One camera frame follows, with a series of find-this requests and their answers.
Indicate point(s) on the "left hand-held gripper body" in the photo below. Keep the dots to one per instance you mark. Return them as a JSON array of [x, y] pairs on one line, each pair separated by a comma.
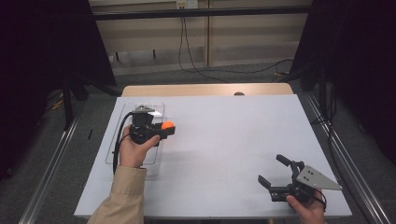
[[141, 127]]

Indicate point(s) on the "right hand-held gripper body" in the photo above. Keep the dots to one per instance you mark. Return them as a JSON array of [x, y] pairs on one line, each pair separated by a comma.
[[313, 180]]

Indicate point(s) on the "orange ball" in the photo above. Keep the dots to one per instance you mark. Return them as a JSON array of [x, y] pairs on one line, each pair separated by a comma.
[[168, 125]]

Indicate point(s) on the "clear plastic tray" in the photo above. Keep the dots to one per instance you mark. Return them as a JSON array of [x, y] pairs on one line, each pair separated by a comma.
[[154, 158]]

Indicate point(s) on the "person's left hand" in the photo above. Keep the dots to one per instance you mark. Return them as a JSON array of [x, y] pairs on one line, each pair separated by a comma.
[[134, 154]]

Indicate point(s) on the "person's right hand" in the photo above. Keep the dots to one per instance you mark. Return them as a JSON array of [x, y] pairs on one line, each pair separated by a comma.
[[308, 213]]

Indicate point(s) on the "white board sheet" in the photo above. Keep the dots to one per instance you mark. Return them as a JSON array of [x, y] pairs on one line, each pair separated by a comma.
[[243, 140]]

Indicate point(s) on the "small black floor object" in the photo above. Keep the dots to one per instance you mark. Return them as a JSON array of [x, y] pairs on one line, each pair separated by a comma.
[[90, 133]]

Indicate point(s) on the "black stand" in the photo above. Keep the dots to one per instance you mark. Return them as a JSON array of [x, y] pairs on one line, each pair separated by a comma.
[[67, 105]]

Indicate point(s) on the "black horizontal bar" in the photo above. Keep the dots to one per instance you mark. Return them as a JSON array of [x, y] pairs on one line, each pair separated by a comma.
[[199, 13]]

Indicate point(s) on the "dark curtain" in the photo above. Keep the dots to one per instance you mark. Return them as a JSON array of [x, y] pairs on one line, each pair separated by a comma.
[[358, 62], [40, 62]]

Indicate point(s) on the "metal floor rail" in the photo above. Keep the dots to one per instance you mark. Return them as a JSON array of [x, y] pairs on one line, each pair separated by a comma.
[[351, 165], [46, 177]]

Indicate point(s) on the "white wall outlet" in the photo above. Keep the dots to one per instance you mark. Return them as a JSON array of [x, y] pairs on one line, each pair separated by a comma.
[[186, 3]]

